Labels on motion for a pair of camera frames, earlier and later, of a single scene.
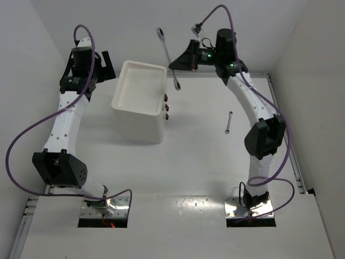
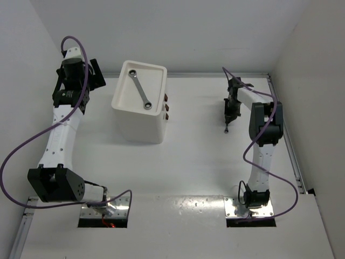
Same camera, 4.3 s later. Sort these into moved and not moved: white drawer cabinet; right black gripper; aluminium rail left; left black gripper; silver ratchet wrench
Moved: left black gripper; silver ratchet wrench; right black gripper
Not moved: aluminium rail left; white drawer cabinet
